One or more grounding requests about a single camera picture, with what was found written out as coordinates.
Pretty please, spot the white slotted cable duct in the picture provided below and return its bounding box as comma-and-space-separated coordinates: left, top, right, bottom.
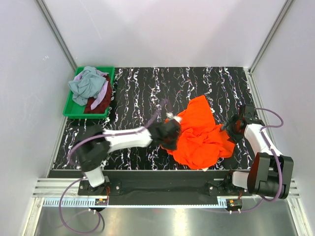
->
43, 198, 229, 207

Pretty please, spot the lilac t shirt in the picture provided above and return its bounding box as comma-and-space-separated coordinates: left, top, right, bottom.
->
73, 69, 110, 111

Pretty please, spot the dark red t shirt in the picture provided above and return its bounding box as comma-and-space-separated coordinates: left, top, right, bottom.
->
84, 75, 112, 114

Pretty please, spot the right aluminium corner post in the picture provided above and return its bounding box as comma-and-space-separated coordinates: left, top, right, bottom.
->
248, 0, 295, 73

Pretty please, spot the green plastic tray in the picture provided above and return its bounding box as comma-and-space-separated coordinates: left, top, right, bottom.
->
63, 66, 115, 119

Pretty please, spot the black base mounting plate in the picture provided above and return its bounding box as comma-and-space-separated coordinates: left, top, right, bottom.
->
78, 170, 246, 207

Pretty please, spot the orange t shirt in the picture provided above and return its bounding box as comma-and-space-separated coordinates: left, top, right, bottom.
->
163, 95, 235, 170

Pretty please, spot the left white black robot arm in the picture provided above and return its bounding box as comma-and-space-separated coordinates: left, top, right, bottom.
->
68, 118, 181, 195

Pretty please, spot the aluminium corner post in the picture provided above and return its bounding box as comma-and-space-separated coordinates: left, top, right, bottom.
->
248, 0, 295, 73
35, 0, 77, 71

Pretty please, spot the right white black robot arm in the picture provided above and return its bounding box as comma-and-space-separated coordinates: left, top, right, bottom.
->
220, 115, 294, 201

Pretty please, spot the grey-blue t shirt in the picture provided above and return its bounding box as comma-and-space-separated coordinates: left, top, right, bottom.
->
68, 66, 106, 107

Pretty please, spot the left aluminium corner post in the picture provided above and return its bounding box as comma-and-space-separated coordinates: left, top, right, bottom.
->
35, 0, 77, 71

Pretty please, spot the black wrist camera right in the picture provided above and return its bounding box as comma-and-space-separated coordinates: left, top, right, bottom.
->
239, 105, 265, 126

